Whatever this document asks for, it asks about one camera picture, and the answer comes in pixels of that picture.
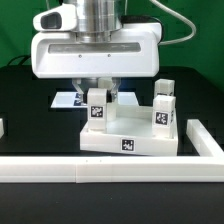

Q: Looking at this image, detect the tag plate with markers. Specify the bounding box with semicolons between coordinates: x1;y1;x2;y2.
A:
51;92;138;109

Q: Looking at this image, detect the black cable bundle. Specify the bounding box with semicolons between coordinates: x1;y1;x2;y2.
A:
6;54;33;66

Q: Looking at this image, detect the white U-shaped fence wall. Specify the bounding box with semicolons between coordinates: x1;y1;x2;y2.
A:
0;119;224;183

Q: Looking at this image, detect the white square table top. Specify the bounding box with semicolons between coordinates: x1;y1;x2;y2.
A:
80;105;178;156

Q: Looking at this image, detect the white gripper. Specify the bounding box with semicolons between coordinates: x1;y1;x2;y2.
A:
31;22;162;103

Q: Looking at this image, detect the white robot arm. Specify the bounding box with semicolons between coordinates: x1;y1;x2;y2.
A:
31;0;163;101

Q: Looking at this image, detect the partial white block left edge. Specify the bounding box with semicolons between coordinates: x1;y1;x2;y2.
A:
0;118;4;139

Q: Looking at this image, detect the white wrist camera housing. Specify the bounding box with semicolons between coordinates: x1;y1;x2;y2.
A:
33;4;77;32

